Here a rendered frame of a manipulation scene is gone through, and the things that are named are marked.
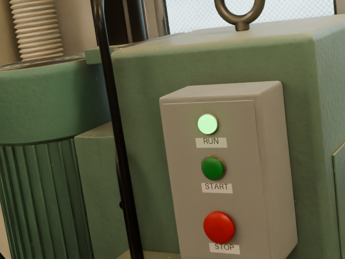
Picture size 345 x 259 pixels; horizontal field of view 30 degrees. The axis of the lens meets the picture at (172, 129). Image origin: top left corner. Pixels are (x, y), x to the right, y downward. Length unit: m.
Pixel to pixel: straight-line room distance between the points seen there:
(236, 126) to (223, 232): 0.10
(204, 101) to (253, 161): 0.07
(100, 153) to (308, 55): 0.29
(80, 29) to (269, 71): 1.80
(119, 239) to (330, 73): 0.33
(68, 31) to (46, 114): 1.61
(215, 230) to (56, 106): 0.30
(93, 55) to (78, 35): 1.60
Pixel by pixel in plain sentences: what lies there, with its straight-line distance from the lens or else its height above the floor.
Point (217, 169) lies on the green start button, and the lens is 0.57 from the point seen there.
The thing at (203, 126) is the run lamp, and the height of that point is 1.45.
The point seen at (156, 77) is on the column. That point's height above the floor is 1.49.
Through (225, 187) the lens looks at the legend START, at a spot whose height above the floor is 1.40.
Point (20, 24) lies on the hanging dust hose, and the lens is 2.28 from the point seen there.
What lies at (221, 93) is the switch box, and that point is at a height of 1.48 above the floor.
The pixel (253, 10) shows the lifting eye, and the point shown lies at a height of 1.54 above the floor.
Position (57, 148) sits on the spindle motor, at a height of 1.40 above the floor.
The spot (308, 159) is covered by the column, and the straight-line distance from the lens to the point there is 0.61.
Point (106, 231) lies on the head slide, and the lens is 0.80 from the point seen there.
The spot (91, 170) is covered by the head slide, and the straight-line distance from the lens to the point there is 0.78.
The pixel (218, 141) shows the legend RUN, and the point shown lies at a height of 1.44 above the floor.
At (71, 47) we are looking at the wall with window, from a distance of 2.40.
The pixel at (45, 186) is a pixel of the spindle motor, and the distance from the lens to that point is 0.82.
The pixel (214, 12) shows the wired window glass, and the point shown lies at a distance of 2.20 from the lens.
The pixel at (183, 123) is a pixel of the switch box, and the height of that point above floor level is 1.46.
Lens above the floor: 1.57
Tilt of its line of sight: 12 degrees down
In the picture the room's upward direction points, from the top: 8 degrees counter-clockwise
